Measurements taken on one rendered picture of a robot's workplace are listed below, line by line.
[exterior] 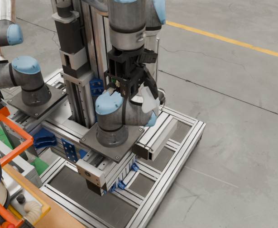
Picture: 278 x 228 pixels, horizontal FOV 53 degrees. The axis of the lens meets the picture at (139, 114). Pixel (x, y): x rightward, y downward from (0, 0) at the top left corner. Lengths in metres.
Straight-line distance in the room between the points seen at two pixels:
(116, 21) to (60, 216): 0.88
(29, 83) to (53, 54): 2.40
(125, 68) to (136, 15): 0.12
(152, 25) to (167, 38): 3.02
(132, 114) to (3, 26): 0.59
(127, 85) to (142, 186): 1.55
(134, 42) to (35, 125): 1.07
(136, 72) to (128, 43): 0.09
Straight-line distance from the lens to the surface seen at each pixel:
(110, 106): 1.12
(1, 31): 1.20
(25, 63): 1.45
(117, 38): 0.58
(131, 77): 0.63
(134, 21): 0.56
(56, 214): 1.26
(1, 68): 1.47
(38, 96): 1.51
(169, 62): 3.57
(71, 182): 2.19
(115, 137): 1.25
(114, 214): 2.03
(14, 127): 1.24
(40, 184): 1.97
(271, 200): 2.52
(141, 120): 1.14
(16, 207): 1.16
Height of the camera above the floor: 2.05
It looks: 46 degrees down
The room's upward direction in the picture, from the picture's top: straight up
